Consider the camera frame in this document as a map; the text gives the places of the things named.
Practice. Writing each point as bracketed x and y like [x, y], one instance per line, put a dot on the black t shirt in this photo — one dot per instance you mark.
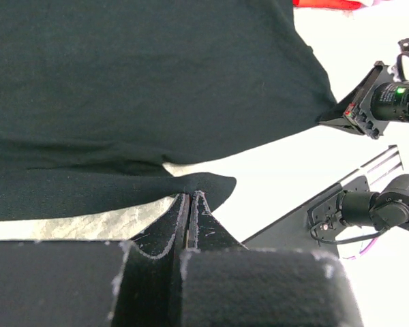
[96, 96]

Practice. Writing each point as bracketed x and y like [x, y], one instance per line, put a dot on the red folded t shirt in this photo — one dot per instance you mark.
[329, 4]

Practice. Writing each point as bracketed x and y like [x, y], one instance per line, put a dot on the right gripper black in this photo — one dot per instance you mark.
[362, 114]

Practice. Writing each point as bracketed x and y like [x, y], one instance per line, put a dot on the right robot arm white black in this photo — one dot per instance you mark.
[389, 208]

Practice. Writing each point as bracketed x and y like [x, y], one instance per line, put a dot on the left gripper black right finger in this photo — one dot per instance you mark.
[226, 284]

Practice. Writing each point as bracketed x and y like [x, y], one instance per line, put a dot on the black base bar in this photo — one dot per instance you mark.
[291, 231]

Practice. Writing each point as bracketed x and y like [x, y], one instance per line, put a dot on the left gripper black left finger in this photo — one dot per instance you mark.
[133, 282]

